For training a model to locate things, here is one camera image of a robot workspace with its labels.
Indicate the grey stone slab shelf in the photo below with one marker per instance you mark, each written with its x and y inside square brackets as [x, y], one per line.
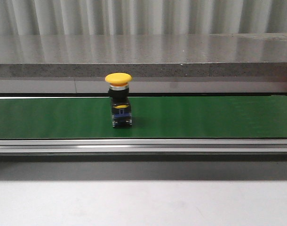
[172, 64]

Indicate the green conveyor belt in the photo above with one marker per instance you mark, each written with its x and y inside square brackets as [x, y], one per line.
[153, 117]

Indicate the white corrugated back panel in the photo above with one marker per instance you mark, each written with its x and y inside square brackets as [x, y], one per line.
[115, 17]

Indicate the yellow mushroom push button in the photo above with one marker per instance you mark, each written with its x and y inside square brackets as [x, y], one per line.
[120, 104]

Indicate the aluminium conveyor side rail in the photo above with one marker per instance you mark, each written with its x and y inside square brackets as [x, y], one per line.
[113, 149]

